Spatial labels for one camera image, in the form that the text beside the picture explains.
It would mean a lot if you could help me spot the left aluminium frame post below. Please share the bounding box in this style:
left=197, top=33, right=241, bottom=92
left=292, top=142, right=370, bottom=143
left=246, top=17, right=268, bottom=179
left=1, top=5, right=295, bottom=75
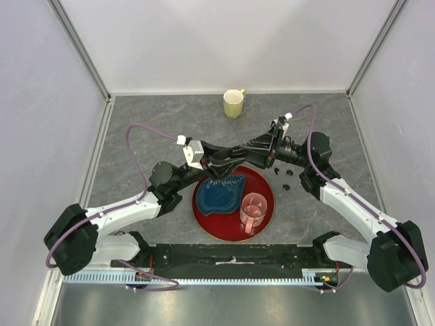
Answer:
left=47, top=0, right=111, bottom=102

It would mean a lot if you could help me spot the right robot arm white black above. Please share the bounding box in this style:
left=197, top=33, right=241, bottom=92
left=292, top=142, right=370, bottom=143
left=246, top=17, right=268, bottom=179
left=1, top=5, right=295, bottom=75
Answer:
left=240, top=117, right=428, bottom=292

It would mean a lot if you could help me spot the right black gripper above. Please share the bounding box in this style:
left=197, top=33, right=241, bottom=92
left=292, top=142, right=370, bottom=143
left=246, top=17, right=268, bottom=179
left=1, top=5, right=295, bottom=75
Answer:
left=237, top=122, right=311, bottom=169

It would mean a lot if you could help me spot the round red tray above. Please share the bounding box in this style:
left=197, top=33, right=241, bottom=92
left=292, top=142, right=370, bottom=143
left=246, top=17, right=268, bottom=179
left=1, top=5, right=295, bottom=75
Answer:
left=192, top=166, right=275, bottom=242

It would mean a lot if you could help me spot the right aluminium frame post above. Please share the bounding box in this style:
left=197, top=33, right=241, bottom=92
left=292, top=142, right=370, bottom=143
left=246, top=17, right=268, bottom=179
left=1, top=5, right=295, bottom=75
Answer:
left=346, top=0, right=408, bottom=99

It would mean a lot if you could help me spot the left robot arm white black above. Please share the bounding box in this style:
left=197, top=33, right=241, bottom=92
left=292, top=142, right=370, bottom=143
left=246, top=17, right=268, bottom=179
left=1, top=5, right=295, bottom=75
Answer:
left=43, top=137, right=249, bottom=276

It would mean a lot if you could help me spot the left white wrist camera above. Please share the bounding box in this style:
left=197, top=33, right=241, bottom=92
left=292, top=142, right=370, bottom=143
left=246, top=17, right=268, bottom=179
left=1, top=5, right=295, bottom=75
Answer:
left=176, top=135, right=204, bottom=170

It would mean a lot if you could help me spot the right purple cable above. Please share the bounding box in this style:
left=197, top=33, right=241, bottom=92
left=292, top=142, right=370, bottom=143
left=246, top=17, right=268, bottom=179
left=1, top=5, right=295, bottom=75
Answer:
left=287, top=103, right=428, bottom=290

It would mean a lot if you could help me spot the purple cable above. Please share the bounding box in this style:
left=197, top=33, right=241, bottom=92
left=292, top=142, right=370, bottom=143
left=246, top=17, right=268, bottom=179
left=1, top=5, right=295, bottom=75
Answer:
left=287, top=103, right=428, bottom=290
left=45, top=124, right=186, bottom=293

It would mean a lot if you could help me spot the blue leaf-shaped dish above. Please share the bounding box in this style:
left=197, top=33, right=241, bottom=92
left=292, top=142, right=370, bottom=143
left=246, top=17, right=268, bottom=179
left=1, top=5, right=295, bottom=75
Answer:
left=195, top=175, right=245, bottom=216

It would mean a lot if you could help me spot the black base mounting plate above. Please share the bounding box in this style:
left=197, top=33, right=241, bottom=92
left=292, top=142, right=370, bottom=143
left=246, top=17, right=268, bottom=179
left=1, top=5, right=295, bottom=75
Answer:
left=129, top=244, right=336, bottom=279

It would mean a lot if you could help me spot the pink glass mug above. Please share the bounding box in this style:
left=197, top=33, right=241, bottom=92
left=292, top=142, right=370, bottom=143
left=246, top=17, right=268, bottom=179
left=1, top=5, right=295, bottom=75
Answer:
left=240, top=192, right=268, bottom=234

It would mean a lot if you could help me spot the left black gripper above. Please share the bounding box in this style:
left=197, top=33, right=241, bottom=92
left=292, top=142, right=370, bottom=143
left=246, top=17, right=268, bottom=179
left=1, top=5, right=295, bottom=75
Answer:
left=173, top=140, right=246, bottom=192

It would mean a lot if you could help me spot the yellow-green ceramic mug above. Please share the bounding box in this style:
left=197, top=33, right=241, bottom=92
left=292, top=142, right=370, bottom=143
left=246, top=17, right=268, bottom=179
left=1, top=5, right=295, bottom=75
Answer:
left=223, top=89, right=245, bottom=119

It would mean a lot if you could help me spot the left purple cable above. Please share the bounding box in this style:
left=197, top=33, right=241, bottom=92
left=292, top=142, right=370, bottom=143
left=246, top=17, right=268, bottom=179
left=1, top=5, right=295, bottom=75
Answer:
left=45, top=124, right=186, bottom=293

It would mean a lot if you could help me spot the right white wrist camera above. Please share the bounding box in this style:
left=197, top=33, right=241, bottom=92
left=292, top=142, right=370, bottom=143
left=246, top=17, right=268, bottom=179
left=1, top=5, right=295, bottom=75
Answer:
left=277, top=113, right=293, bottom=138

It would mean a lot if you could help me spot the black earbud case gold rim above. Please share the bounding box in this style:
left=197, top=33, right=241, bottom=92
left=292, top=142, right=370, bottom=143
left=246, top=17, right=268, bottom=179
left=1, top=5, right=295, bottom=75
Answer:
left=229, top=146, right=247, bottom=159

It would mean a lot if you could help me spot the slotted cable duct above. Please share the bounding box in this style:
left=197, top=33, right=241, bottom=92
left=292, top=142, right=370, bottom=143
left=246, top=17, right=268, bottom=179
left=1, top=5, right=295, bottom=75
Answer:
left=63, top=269, right=323, bottom=286

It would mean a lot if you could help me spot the aluminium frame post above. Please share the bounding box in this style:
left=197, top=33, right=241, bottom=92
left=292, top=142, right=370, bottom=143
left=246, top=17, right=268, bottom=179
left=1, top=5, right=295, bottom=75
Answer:
left=346, top=0, right=408, bottom=99
left=47, top=0, right=111, bottom=102

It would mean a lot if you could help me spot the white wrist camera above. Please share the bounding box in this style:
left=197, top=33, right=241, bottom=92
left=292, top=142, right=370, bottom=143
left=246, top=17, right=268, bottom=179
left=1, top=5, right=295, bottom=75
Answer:
left=277, top=113, right=293, bottom=138
left=176, top=135, right=204, bottom=170

